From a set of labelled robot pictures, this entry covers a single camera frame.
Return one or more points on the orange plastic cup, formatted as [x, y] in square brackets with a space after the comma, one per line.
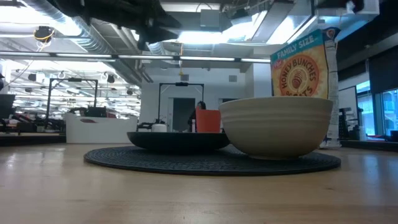
[208, 121]

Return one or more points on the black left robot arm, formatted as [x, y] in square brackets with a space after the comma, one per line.
[118, 12]

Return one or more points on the person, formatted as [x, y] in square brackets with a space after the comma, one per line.
[200, 105]

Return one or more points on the dark teal plate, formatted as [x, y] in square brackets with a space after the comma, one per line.
[177, 141]

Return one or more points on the dark round woven placemat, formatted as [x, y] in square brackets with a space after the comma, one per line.
[186, 163]

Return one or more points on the LED light bar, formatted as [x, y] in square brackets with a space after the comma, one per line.
[146, 57]

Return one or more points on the white ceramic bowl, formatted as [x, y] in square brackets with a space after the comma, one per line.
[276, 127]

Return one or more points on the white plastic bin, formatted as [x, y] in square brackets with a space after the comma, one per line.
[99, 132]

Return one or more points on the Honey Bunches cereal box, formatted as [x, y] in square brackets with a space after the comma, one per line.
[298, 74]

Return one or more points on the black equipment rack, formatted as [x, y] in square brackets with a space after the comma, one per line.
[345, 124]

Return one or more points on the dark monitor screen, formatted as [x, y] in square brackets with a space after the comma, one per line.
[7, 105]

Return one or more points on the black gantry frame stand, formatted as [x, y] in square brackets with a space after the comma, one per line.
[73, 79]
[181, 84]

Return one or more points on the black table cell frame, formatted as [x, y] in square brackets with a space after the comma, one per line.
[31, 140]

